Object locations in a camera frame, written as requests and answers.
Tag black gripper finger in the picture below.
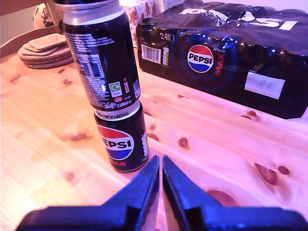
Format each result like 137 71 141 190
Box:
163 155 225 231
101 155 160 231

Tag black Pepsi Max can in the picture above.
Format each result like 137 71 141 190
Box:
53 0 120 6
93 100 150 174
61 3 141 112

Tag black Pepsi Max multipack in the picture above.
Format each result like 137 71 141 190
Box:
135 0 308 120

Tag round cork placemats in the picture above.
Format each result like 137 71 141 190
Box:
18 33 74 70

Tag square cork coasters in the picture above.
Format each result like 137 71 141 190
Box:
27 33 68 52

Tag gingerbread print tissue box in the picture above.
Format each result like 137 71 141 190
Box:
121 0 155 49

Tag wooden tray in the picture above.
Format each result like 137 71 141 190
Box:
0 24 63 58

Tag round gingerbread print ornament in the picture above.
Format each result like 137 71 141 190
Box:
32 2 55 29

